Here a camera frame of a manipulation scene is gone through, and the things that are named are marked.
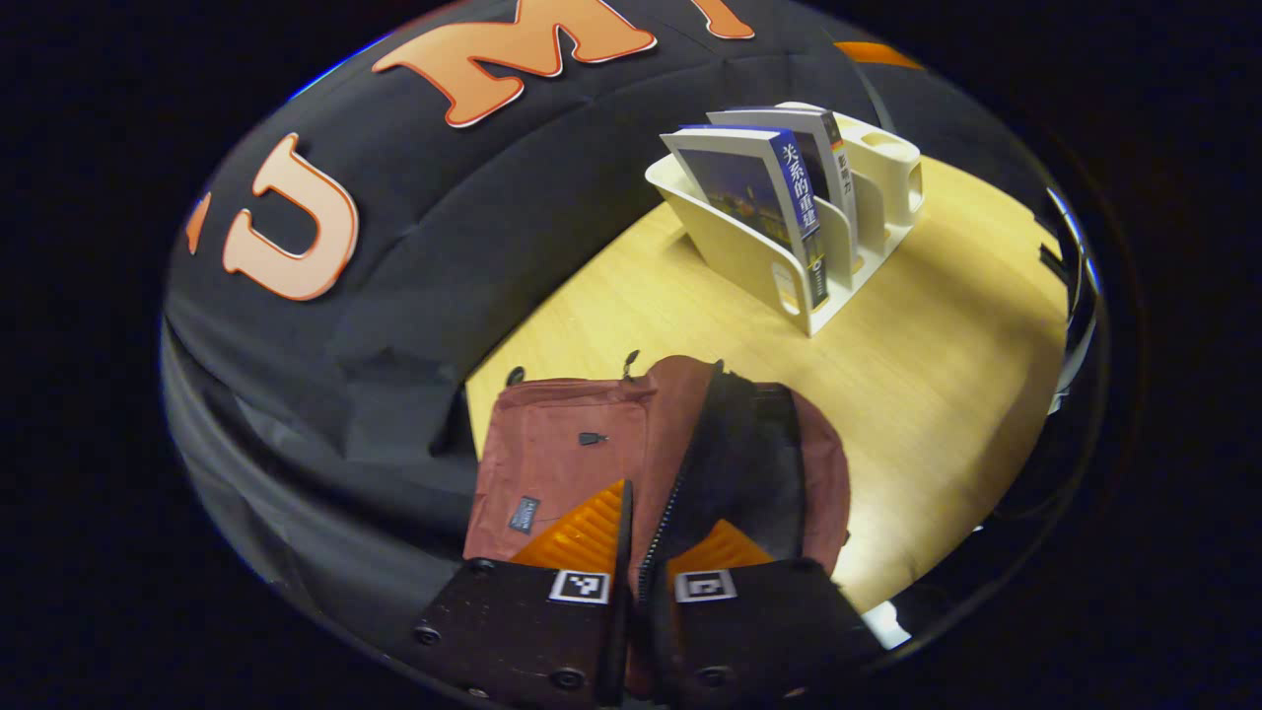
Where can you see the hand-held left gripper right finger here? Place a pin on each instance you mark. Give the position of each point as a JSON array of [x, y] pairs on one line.
[[759, 631]]

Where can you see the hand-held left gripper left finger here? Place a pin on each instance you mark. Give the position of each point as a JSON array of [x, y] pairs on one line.
[[532, 631]]

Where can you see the brown red schoolbag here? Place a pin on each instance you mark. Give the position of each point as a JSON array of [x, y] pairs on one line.
[[562, 463]]

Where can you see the white plastic bookshelf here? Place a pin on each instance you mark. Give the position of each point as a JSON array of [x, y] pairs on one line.
[[749, 266]]

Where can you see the blue cover book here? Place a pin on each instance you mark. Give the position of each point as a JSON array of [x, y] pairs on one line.
[[759, 192]]

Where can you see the white cover portrait book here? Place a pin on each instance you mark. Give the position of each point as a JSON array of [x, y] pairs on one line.
[[823, 148]]

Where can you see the black table grommet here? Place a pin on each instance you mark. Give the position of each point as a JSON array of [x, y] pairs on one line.
[[515, 376]]

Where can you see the black backdrop cloth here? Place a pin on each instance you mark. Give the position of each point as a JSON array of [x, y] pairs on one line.
[[444, 247]]

